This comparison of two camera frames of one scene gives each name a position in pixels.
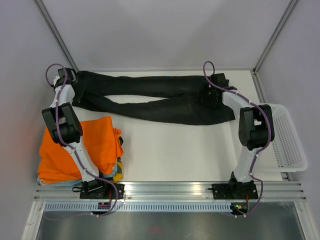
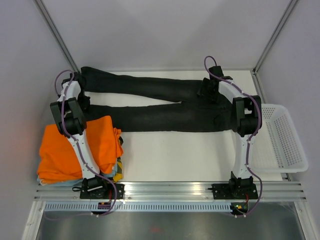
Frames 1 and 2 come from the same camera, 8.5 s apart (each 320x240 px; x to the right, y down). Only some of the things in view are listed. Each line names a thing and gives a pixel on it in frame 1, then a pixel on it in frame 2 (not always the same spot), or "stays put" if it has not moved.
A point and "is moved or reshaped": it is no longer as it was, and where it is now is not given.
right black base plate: x=234 y=191 stays put
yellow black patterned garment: x=119 y=174 stays put
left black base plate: x=98 y=189 stays put
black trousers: x=90 y=86 is moved or reshaped
